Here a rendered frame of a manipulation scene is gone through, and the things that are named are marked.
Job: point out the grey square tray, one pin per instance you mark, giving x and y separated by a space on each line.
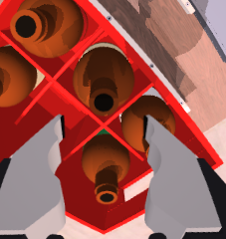
211 15

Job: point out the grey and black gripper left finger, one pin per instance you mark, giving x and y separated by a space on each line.
31 199

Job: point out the red crate with dividers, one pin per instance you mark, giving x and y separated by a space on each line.
20 122

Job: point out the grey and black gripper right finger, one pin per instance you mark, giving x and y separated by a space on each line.
186 198

